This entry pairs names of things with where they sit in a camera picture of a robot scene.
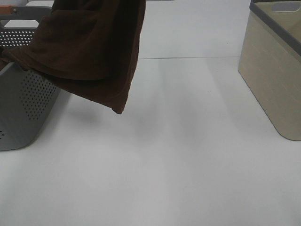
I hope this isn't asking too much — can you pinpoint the orange basket handle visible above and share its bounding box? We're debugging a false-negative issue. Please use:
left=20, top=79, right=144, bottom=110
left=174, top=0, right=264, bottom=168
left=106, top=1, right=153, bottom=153
left=0, top=5, right=17, bottom=15

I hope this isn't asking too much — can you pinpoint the grey perforated laundry basket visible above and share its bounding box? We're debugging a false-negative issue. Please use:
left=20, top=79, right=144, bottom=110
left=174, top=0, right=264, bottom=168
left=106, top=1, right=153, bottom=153
left=0, top=6, right=60, bottom=151

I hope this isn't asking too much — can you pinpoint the beige bin with grey rim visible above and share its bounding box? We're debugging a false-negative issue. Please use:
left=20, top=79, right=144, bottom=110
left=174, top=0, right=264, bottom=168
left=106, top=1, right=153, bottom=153
left=238, top=0, right=301, bottom=141

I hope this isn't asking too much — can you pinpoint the brown towel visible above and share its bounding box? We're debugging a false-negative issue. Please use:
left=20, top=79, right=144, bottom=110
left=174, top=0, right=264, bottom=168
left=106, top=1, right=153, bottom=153
left=0, top=0, right=146, bottom=114

